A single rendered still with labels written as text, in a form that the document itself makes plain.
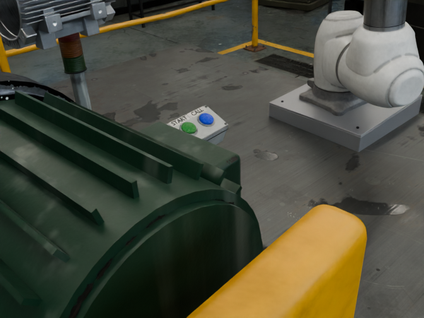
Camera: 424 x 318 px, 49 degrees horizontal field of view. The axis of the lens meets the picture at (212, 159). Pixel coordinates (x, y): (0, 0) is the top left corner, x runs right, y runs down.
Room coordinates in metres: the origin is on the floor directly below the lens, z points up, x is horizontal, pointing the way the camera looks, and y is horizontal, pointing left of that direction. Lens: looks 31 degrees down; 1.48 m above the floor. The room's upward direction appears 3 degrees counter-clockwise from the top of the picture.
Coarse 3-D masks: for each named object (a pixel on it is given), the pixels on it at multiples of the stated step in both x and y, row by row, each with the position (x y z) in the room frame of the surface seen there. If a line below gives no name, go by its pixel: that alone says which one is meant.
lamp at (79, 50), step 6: (60, 42) 1.25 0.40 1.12; (66, 42) 1.25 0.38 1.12; (72, 42) 1.25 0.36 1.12; (78, 42) 1.26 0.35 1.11; (60, 48) 1.26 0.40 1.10; (66, 48) 1.25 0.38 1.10; (72, 48) 1.25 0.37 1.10; (78, 48) 1.26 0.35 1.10; (66, 54) 1.25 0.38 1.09; (72, 54) 1.25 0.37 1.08; (78, 54) 1.26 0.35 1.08
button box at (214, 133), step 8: (192, 112) 0.85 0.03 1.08; (200, 112) 0.86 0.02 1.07; (208, 112) 0.86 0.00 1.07; (176, 120) 0.82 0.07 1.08; (184, 120) 0.82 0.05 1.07; (192, 120) 0.83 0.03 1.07; (216, 120) 0.85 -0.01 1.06; (200, 128) 0.81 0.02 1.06; (208, 128) 0.82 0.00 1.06; (216, 128) 0.82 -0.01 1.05; (224, 128) 0.83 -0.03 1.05; (200, 136) 0.79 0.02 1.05; (208, 136) 0.80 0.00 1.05; (216, 136) 0.82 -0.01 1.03
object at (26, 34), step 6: (108, 6) 0.98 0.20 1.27; (108, 12) 0.96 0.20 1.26; (114, 12) 0.97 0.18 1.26; (102, 18) 0.97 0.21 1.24; (108, 18) 0.97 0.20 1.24; (24, 30) 0.84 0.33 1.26; (30, 30) 0.85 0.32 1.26; (24, 36) 0.84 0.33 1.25; (30, 36) 0.84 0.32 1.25; (36, 36) 0.85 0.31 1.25; (24, 42) 0.84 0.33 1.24; (30, 42) 0.85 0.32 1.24
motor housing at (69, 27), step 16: (0, 0) 0.96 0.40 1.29; (16, 0) 0.83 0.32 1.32; (32, 0) 0.84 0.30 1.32; (48, 0) 0.87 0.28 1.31; (64, 0) 0.89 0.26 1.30; (80, 0) 0.90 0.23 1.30; (112, 0) 0.97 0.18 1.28; (0, 16) 0.94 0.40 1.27; (16, 16) 0.96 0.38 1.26; (32, 16) 0.83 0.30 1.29; (64, 16) 0.88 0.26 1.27; (80, 16) 0.90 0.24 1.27; (0, 32) 0.91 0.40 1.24; (16, 32) 0.91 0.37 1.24; (64, 32) 0.92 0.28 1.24; (16, 48) 0.87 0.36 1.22
